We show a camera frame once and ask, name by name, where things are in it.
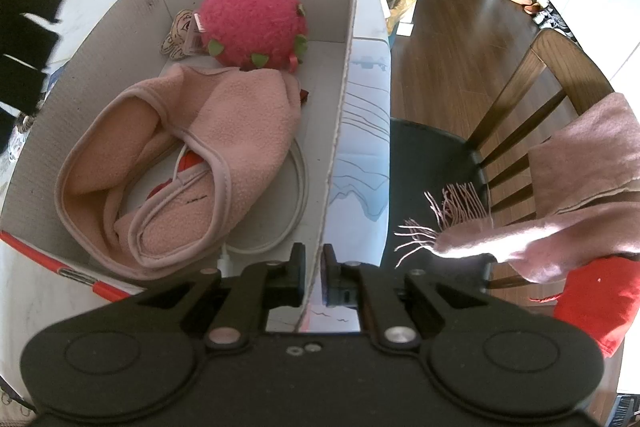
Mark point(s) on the white cardboard box red trim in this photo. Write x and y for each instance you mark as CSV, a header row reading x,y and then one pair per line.
x,y
100,57

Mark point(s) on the black seat cushion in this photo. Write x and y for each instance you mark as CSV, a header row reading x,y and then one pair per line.
x,y
425,167

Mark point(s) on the red cloth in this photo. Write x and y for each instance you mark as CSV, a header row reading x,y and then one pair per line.
x,y
190,162

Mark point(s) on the row of shoes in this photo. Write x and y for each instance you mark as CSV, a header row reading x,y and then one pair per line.
x,y
530,4

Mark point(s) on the teal bin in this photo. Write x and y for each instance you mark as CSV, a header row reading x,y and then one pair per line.
x,y
392,38

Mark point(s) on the beige cartoon face plush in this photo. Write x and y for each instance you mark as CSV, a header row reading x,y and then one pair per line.
x,y
177,34

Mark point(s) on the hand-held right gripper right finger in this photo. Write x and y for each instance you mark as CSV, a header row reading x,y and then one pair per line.
x,y
330,279

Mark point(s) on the red garment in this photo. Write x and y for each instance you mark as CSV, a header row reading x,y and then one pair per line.
x,y
600,297

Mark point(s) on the wooden chair with dark seat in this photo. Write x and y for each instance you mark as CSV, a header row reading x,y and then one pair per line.
x,y
555,67

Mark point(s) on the pink plush fruit toy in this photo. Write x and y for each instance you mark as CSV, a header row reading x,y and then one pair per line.
x,y
250,17

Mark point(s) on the pink fringed scarf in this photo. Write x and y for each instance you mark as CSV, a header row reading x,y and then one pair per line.
x,y
585,167

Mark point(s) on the pink fleece hat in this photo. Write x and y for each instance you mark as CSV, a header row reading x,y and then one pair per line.
x,y
240,117

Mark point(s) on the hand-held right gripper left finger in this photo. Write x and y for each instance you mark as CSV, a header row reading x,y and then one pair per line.
x,y
298,279

